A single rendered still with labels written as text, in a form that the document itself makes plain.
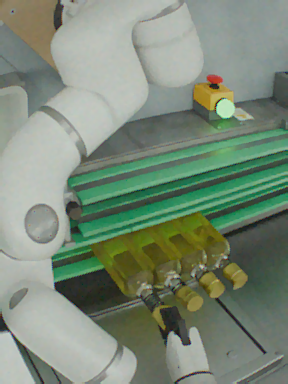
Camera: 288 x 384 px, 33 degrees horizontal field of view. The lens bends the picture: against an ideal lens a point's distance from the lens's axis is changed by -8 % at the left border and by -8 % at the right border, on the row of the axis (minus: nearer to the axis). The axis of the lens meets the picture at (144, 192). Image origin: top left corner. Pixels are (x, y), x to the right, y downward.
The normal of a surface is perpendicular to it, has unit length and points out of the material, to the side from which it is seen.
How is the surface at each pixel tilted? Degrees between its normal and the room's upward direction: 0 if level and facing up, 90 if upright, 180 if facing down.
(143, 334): 90
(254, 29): 0
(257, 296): 91
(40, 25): 0
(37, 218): 37
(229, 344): 90
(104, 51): 6
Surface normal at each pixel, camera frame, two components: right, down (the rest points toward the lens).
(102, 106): 0.51, 0.04
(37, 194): 0.63, -0.22
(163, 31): 0.18, 0.66
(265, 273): 0.04, -0.82
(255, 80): 0.47, 0.51
